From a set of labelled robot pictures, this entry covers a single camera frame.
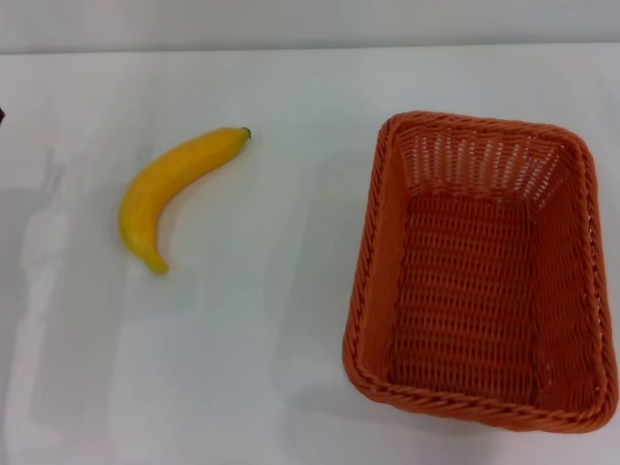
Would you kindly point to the yellow banana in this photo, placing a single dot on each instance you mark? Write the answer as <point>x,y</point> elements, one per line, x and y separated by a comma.
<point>145,194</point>

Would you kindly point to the orange woven rectangular basket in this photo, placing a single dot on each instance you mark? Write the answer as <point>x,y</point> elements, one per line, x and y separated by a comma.
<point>465,290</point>

